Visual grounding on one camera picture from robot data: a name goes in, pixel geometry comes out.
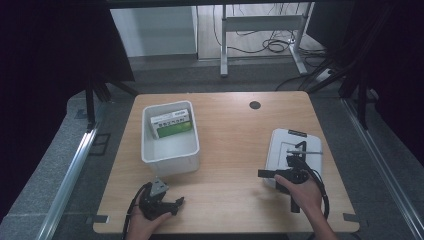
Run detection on person's right hand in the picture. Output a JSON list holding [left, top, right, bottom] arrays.
[[273, 173, 324, 219]]

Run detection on left hand-held gripper cable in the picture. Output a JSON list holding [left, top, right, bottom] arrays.
[[121, 181, 152, 240]]

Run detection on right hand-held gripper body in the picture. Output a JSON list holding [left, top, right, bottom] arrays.
[[264, 128, 324, 214]]

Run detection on black tripod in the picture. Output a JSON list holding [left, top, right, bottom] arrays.
[[305, 3, 381, 132], [83, 73, 140, 132]]

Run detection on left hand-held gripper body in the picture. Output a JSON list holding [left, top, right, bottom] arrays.
[[137, 178, 179, 222]]

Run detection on white power strip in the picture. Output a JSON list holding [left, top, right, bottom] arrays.
[[314, 67, 335, 84]]

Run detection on green and white box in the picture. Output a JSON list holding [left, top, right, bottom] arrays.
[[149, 108, 194, 140]]

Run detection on grey metal desk frame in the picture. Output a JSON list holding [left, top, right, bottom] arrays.
[[219, 2, 310, 78]]

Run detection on aluminium rail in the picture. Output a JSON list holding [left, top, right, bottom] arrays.
[[340, 97, 424, 236], [34, 121, 102, 240]]

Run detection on black floor cables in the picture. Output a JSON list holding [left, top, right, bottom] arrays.
[[211, 3, 329, 93]]

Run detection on dark curtain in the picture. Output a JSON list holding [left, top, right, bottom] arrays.
[[0, 0, 136, 223], [306, 0, 424, 168]]

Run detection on white panel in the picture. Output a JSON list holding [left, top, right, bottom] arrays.
[[109, 5, 198, 58]]

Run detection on white plastic bin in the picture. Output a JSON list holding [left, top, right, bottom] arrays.
[[140, 100, 201, 178]]

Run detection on right hand-held gripper cable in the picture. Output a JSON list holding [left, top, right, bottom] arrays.
[[298, 158, 331, 221]]

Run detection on person's left hand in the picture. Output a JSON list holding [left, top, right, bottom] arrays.
[[125, 211, 173, 240]]

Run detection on hand-held gripper cable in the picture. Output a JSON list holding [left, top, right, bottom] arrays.
[[121, 181, 152, 240], [298, 158, 331, 221]]

